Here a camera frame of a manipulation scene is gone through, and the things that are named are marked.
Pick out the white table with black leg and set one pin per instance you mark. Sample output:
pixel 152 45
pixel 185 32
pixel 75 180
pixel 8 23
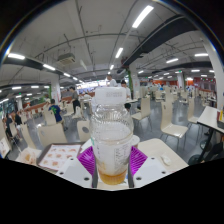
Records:
pixel 210 116

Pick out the brown tray with paper liner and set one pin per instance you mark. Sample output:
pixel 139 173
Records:
pixel 58 156

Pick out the beige chairs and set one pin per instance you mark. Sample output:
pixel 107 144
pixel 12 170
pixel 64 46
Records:
pixel 50 133

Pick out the clear drink bottle white cap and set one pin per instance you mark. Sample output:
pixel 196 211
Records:
pixel 111 133

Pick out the clear food bag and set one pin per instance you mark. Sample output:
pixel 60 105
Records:
pixel 29 156

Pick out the crumpled white napkin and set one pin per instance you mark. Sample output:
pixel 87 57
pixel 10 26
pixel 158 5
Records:
pixel 86 146

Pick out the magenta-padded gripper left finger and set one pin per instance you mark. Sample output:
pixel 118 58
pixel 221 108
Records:
pixel 86 159

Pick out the ceiling air unit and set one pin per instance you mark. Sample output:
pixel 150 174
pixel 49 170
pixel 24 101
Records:
pixel 66 59

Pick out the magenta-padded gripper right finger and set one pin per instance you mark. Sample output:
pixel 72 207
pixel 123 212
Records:
pixel 138 159

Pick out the person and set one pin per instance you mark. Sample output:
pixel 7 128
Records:
pixel 18 119
pixel 111 81
pixel 126 91
pixel 75 98
pixel 56 111
pixel 9 125

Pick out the ceiling lights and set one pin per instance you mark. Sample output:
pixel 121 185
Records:
pixel 142 16

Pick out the small white wrapper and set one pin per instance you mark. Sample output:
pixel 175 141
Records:
pixel 166 159

